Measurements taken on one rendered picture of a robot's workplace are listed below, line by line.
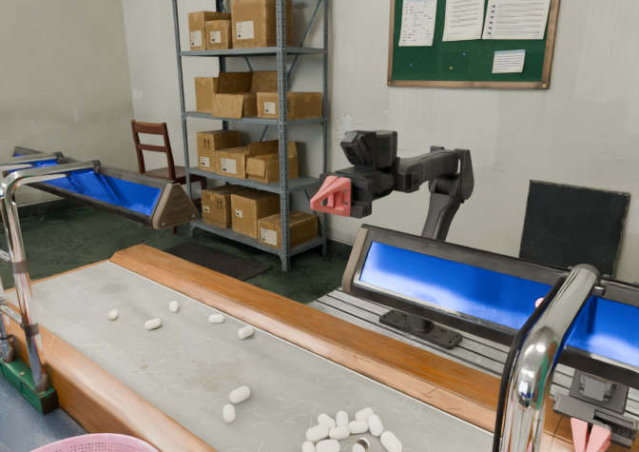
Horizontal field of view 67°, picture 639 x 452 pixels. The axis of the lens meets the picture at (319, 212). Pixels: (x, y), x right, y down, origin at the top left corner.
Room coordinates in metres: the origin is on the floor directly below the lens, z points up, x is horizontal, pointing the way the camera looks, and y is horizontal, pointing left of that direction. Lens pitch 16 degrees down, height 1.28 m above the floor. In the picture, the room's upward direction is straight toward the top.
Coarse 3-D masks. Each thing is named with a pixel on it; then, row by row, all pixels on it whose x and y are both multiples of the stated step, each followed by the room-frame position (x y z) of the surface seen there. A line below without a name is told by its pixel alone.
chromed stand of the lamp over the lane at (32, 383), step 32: (0, 160) 0.89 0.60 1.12; (32, 160) 0.93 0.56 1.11; (96, 160) 0.88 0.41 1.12; (0, 192) 0.75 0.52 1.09; (0, 256) 0.80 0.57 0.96; (0, 288) 0.85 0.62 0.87; (0, 320) 0.85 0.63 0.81; (32, 320) 0.76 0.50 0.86; (32, 352) 0.75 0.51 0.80; (32, 384) 0.77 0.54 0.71
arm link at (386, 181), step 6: (378, 168) 0.90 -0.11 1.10; (384, 168) 0.90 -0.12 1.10; (390, 168) 0.90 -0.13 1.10; (384, 174) 0.88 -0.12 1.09; (390, 174) 0.89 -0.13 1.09; (384, 180) 0.87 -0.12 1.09; (390, 180) 0.88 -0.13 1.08; (384, 186) 0.87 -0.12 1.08; (390, 186) 0.88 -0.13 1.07; (378, 192) 0.85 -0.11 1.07; (384, 192) 0.87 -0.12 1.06; (390, 192) 0.89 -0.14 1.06; (378, 198) 0.87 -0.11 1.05
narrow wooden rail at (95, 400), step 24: (24, 336) 0.86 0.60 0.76; (48, 336) 0.86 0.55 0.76; (24, 360) 0.85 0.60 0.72; (48, 360) 0.78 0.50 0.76; (72, 360) 0.78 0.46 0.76; (72, 384) 0.71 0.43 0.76; (96, 384) 0.70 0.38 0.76; (120, 384) 0.70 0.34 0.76; (72, 408) 0.72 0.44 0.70; (96, 408) 0.67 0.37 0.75; (120, 408) 0.64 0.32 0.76; (144, 408) 0.64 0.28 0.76; (96, 432) 0.67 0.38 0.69; (120, 432) 0.62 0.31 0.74; (144, 432) 0.59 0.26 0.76; (168, 432) 0.59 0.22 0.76
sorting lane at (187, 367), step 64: (64, 320) 0.97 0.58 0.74; (128, 320) 0.97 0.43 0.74; (192, 320) 0.97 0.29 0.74; (128, 384) 0.74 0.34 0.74; (192, 384) 0.74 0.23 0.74; (256, 384) 0.74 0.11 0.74; (320, 384) 0.74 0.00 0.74; (256, 448) 0.59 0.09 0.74; (384, 448) 0.59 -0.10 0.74; (448, 448) 0.59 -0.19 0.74
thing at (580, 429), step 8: (576, 424) 0.54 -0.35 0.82; (584, 424) 0.54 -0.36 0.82; (608, 424) 0.56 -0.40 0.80; (576, 432) 0.54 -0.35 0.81; (584, 432) 0.54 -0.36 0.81; (616, 432) 0.55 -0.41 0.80; (624, 432) 0.55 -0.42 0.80; (576, 440) 0.54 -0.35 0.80; (584, 440) 0.53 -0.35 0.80; (616, 440) 0.55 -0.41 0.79; (624, 440) 0.54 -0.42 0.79; (576, 448) 0.53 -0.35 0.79; (584, 448) 0.53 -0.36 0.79
